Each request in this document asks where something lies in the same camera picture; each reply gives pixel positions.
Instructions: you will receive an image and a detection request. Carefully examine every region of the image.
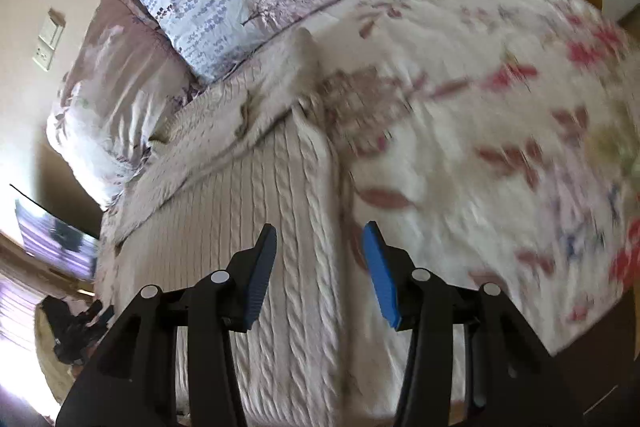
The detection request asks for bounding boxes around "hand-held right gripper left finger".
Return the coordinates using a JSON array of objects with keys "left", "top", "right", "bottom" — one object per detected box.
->
[{"left": 55, "top": 223, "right": 278, "bottom": 427}]

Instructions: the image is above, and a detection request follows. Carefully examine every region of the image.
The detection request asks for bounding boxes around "dark framed screen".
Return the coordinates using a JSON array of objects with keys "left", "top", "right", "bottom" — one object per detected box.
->
[{"left": 12, "top": 197, "right": 101, "bottom": 280}]

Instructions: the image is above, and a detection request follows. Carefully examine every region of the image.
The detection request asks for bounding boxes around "floral bedspread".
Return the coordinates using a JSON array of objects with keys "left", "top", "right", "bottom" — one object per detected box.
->
[{"left": 300, "top": 0, "right": 640, "bottom": 358}]

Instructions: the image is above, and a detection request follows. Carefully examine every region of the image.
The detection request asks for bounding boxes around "white wall switch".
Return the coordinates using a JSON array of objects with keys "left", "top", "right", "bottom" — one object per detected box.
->
[{"left": 32, "top": 9, "right": 66, "bottom": 72}]

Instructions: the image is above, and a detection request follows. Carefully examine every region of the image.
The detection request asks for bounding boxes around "beige cable knit sweater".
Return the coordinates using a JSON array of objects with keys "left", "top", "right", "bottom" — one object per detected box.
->
[{"left": 95, "top": 27, "right": 361, "bottom": 427}]

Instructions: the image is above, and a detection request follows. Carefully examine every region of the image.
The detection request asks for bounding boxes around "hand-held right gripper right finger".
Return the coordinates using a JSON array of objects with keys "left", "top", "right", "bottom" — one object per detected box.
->
[{"left": 362, "top": 221, "right": 583, "bottom": 427}]

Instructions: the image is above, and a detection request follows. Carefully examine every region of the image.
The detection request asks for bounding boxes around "pink floral pillow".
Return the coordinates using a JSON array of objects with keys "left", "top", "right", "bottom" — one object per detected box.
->
[{"left": 45, "top": 0, "right": 206, "bottom": 210}]

